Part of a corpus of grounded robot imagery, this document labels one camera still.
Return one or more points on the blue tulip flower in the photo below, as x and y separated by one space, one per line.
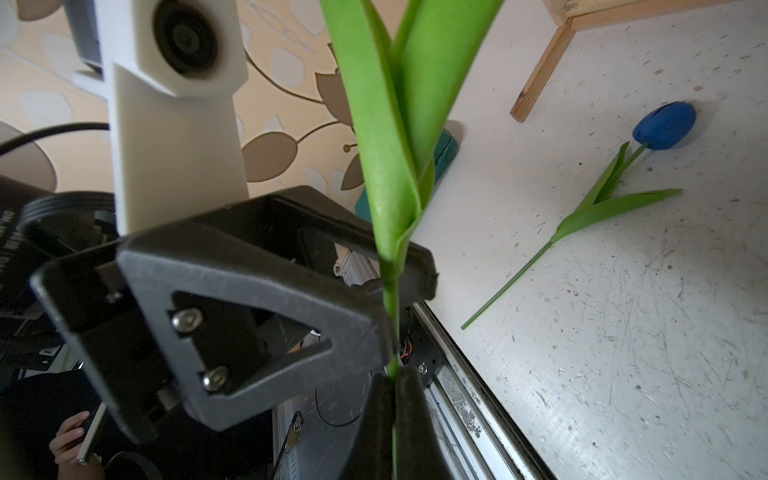
662 129

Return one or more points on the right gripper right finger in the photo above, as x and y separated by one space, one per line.
417 453

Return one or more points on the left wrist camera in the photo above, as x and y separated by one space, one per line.
168 71

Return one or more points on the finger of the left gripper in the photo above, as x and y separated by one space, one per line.
276 248

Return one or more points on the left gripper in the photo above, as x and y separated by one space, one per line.
185 312

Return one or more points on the green plastic tool case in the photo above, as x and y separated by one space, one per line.
444 153

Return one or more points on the white tulip flower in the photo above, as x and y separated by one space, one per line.
400 91

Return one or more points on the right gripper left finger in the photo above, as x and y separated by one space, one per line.
371 455

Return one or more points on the aluminium rail at front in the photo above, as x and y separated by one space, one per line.
314 431

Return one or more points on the person hand holding phone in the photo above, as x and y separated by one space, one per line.
65 448

